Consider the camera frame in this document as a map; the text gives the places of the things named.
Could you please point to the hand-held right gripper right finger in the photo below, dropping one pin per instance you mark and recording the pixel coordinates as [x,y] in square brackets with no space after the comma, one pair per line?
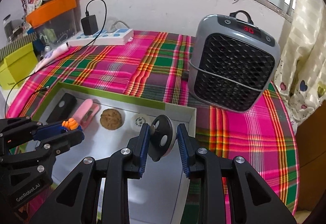
[182,152]

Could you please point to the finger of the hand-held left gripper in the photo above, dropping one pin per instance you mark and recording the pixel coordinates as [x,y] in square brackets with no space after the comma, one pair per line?
[67,140]
[51,130]

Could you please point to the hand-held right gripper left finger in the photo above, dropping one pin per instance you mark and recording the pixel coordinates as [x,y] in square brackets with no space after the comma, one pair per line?
[144,147]

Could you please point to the blue knitted toy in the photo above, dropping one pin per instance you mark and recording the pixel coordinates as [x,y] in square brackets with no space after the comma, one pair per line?
[70,124]

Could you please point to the black round disc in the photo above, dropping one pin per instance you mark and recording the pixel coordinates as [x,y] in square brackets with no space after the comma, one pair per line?
[161,140]

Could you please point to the black bicycle light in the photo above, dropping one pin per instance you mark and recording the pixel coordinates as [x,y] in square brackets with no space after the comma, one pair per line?
[62,108]

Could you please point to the white printed bottle cap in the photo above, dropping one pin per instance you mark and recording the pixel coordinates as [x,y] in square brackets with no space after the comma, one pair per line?
[138,122]

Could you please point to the large pink clip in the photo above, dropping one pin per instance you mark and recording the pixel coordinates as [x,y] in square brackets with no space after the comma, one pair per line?
[85,110]

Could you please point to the shallow green cardboard box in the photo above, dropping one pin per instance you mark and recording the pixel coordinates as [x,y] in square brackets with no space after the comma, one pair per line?
[152,188]

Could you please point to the brown walnut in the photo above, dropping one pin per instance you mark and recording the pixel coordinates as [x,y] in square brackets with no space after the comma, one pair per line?
[111,119]

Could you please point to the pink green plaid tablecloth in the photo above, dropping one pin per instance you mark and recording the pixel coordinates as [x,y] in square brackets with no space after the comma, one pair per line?
[229,132]

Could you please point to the yellow-green shoebox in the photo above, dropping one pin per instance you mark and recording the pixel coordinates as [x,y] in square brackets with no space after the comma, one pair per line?
[17,66]

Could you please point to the white pink cream tube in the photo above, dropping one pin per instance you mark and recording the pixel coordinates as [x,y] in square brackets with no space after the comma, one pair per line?
[51,57]

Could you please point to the grey striped box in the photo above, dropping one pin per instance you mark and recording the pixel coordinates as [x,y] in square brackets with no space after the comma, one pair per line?
[15,45]

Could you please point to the grey portable heater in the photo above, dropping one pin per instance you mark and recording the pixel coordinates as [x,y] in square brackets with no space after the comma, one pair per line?
[234,66]

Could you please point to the white power strip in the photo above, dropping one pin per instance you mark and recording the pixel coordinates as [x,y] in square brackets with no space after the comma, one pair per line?
[101,38]

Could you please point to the black charger adapter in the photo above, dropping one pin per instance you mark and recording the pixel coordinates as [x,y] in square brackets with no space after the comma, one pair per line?
[89,24]

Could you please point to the orange lidded storage bin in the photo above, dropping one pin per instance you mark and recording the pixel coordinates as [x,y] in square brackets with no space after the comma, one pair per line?
[51,10]

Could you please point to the brown wooden cabinet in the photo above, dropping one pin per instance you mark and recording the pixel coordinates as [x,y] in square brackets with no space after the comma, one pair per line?
[313,162]

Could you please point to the cream patterned curtain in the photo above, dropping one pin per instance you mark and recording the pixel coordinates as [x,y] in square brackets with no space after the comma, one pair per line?
[300,61]

